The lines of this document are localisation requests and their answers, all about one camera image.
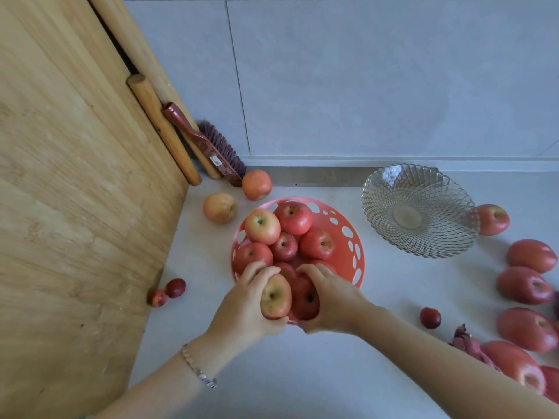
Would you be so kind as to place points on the person's right hand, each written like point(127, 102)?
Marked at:
point(340, 309)

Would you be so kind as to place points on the person's left hand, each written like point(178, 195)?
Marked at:
point(238, 314)

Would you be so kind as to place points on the large dark red apple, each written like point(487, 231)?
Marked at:
point(305, 298)

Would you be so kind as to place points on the pink perforated plastic bowl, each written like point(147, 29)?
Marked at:
point(345, 257)

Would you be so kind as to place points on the yellow green apple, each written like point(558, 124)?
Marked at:
point(219, 208)

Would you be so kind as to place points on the clear glass fruit bowl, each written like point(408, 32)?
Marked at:
point(419, 213)

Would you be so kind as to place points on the person's right forearm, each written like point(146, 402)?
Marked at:
point(436, 366)

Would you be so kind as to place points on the grey metal bar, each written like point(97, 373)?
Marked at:
point(314, 176)

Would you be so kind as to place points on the large wooden cutting board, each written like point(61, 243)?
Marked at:
point(78, 191)

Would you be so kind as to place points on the short wooden rolling pin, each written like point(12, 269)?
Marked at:
point(161, 126)

